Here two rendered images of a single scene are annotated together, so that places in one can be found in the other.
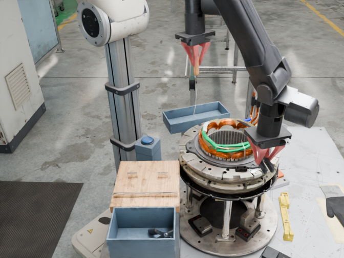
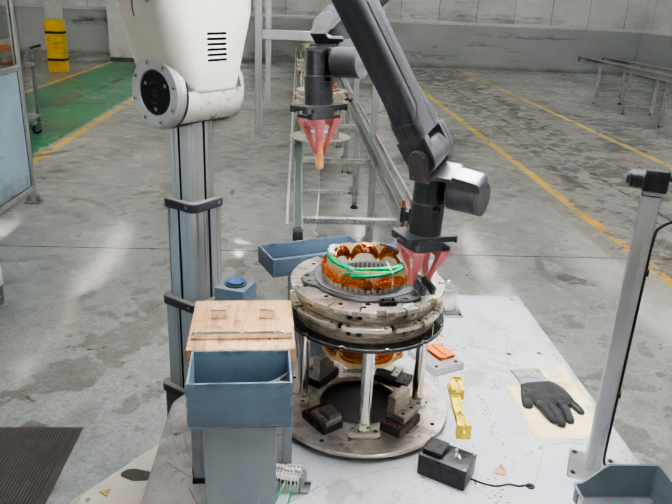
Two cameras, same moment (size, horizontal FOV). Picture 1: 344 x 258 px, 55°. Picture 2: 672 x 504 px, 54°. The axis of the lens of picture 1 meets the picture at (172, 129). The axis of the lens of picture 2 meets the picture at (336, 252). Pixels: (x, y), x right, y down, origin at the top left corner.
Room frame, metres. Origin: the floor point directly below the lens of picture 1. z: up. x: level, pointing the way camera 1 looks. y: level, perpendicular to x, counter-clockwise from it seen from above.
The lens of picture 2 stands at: (-0.38, 0.09, 1.64)
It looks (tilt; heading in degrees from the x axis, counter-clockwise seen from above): 21 degrees down; 351
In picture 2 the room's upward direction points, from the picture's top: 3 degrees clockwise
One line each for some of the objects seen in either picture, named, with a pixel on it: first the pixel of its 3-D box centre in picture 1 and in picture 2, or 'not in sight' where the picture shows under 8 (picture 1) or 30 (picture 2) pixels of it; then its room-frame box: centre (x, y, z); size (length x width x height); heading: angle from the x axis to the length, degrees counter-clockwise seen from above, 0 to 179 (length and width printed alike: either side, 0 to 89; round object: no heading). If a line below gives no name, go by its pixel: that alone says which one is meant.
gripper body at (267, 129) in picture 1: (269, 125); (426, 221); (0.69, -0.24, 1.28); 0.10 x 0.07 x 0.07; 106
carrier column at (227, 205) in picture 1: (227, 216); (366, 390); (0.74, -0.17, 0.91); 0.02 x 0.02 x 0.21
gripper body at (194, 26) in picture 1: (194, 25); (318, 94); (0.95, -0.08, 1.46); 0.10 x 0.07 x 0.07; 120
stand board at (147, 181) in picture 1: (147, 184); (242, 328); (0.74, 0.08, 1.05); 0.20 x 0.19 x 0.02; 178
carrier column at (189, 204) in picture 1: (189, 187); (303, 357); (0.88, -0.05, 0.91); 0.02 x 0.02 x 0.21
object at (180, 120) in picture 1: (195, 141); (311, 299); (1.14, -0.10, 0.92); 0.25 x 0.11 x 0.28; 107
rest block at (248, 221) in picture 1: (250, 220); (403, 404); (0.77, -0.25, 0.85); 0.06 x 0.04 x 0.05; 133
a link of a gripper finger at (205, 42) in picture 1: (194, 50); (317, 131); (0.94, -0.08, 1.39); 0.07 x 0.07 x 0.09; 30
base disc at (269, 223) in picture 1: (223, 210); (359, 401); (0.86, -0.18, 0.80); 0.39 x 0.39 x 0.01
